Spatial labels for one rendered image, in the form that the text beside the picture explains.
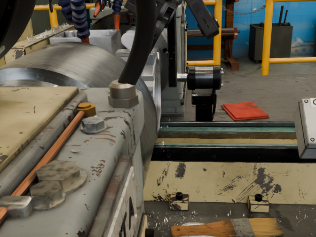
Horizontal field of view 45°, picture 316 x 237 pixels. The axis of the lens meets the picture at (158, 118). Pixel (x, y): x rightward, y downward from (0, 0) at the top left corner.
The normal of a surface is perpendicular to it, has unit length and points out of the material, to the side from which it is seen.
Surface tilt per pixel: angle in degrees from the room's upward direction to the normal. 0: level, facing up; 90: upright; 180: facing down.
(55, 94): 0
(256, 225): 1
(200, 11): 92
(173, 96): 90
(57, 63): 13
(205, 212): 0
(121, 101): 90
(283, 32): 90
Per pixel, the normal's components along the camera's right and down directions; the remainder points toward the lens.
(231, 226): -0.04, -0.93
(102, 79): 0.55, -0.76
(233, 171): -0.10, 0.36
